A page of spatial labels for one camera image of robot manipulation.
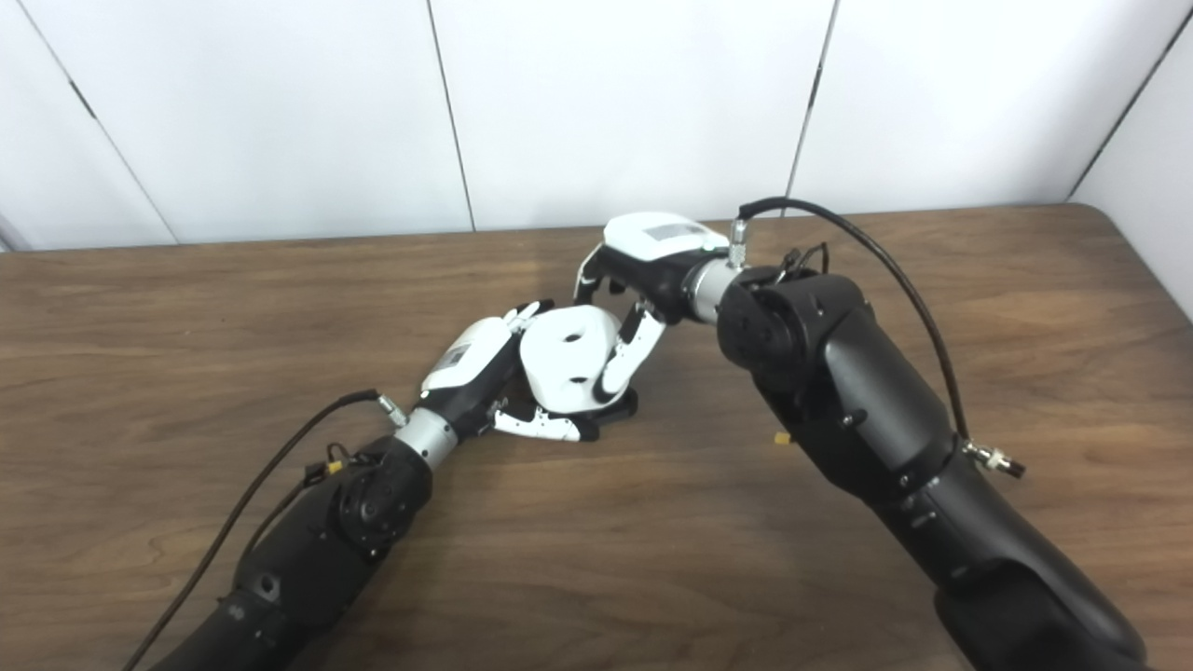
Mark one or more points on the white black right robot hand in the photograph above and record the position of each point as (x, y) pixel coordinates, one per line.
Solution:
(652, 238)

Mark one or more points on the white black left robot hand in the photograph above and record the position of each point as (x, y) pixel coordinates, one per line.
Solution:
(466, 359)

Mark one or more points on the round white piece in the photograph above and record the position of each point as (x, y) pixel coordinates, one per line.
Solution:
(564, 363)

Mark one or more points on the black flanged holder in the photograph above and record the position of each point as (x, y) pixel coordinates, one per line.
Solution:
(620, 410)

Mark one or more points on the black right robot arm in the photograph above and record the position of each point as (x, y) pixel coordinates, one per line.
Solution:
(839, 373)

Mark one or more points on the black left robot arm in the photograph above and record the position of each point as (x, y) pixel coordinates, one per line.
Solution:
(317, 550)

